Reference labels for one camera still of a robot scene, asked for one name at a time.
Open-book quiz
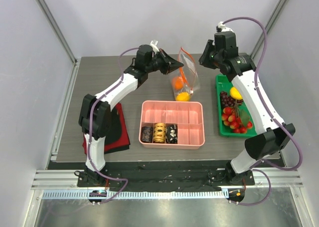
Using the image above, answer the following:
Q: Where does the red cloth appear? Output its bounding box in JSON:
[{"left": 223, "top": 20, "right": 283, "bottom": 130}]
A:
[{"left": 80, "top": 103, "right": 130, "bottom": 154}]

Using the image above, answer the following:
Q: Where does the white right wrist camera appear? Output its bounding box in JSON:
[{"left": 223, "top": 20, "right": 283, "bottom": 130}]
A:
[{"left": 216, "top": 21, "right": 233, "bottom": 32}]

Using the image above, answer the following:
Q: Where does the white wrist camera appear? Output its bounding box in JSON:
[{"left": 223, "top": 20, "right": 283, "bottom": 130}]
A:
[
  {"left": 150, "top": 40, "right": 160, "bottom": 53},
  {"left": 216, "top": 21, "right": 233, "bottom": 32}
]

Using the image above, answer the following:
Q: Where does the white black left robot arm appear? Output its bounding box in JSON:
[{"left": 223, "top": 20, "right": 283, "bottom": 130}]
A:
[{"left": 79, "top": 43, "right": 184, "bottom": 187}]

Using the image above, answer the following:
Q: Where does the black white patterned tape roll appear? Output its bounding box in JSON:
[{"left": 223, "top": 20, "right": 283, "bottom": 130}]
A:
[{"left": 165, "top": 124, "right": 178, "bottom": 144}]

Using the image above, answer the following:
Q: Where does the gold patterned tape roll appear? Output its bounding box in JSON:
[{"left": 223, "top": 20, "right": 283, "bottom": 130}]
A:
[{"left": 153, "top": 123, "right": 166, "bottom": 144}]

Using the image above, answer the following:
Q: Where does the dark patterned tape roll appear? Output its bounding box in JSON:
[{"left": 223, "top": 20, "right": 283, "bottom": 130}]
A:
[{"left": 141, "top": 126, "right": 153, "bottom": 143}]

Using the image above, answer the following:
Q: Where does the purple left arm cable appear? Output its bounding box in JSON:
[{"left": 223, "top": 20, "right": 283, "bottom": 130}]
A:
[{"left": 87, "top": 46, "right": 139, "bottom": 204}]

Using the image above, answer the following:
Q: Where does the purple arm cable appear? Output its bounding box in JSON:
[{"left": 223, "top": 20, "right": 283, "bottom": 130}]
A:
[
  {"left": 87, "top": 46, "right": 139, "bottom": 204},
  {"left": 221, "top": 16, "right": 304, "bottom": 206}
]

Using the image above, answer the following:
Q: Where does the orange fake orange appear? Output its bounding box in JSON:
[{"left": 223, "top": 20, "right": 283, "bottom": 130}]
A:
[{"left": 172, "top": 76, "right": 184, "bottom": 90}]

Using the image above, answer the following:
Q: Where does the purple fake grape bunch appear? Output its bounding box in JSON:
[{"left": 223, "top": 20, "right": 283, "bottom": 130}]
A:
[{"left": 219, "top": 91, "right": 244, "bottom": 108}]

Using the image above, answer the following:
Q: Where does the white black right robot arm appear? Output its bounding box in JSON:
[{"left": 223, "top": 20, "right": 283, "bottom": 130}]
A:
[{"left": 199, "top": 31, "right": 296, "bottom": 185}]

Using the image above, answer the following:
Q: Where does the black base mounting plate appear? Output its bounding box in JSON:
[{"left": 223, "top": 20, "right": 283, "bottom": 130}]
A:
[{"left": 74, "top": 167, "right": 255, "bottom": 192}]

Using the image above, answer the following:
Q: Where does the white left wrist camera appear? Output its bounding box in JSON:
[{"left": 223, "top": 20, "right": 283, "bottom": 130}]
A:
[{"left": 150, "top": 40, "right": 160, "bottom": 53}]

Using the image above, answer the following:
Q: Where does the pink divided organizer tray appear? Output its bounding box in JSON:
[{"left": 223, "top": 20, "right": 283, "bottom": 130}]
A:
[{"left": 139, "top": 100, "right": 205, "bottom": 150}]

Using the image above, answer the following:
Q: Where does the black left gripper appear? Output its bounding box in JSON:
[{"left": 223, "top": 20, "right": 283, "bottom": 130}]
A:
[{"left": 146, "top": 49, "right": 183, "bottom": 75}]

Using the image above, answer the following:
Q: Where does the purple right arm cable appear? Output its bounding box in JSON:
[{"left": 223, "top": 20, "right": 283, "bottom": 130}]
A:
[{"left": 221, "top": 16, "right": 304, "bottom": 206}]

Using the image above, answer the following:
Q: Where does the yellow orange fake fruit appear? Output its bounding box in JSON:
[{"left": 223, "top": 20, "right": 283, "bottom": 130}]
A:
[{"left": 175, "top": 92, "right": 191, "bottom": 101}]

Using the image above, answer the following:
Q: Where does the clear zip bag orange seal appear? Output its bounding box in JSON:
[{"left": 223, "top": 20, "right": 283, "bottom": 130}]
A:
[{"left": 170, "top": 47, "right": 200, "bottom": 99}]

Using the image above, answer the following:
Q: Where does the yellow fake lemon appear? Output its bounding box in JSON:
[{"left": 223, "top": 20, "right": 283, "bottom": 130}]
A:
[{"left": 229, "top": 87, "right": 243, "bottom": 100}]

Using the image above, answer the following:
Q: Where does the green plastic bin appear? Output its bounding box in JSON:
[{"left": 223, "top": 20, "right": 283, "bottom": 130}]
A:
[{"left": 215, "top": 74, "right": 257, "bottom": 138}]

